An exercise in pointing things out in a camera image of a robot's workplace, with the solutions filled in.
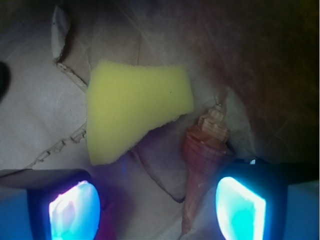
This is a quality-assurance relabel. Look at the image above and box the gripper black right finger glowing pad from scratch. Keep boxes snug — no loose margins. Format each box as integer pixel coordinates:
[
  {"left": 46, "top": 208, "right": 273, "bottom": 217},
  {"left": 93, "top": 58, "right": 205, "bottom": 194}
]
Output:
[{"left": 215, "top": 162, "right": 320, "bottom": 240}]

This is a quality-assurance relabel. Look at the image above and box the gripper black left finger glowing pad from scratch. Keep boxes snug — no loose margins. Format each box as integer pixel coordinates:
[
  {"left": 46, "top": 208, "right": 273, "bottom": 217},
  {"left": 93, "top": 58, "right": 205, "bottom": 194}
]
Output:
[{"left": 0, "top": 169, "right": 101, "bottom": 240}]

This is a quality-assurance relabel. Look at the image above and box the orange spiral conch shell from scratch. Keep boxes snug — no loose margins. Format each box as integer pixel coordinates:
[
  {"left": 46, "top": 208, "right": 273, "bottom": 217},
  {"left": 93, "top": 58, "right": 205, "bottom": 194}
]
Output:
[{"left": 181, "top": 104, "right": 230, "bottom": 235}]

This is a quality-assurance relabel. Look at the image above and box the yellow sponge piece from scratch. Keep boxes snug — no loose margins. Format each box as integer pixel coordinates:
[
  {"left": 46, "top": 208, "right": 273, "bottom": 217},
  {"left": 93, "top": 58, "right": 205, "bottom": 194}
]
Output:
[{"left": 86, "top": 60, "right": 194, "bottom": 166}]

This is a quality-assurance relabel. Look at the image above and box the brown paper bag tray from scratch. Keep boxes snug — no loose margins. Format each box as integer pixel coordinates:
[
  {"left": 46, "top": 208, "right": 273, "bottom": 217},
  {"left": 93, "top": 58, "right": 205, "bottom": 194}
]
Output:
[{"left": 0, "top": 0, "right": 320, "bottom": 240}]

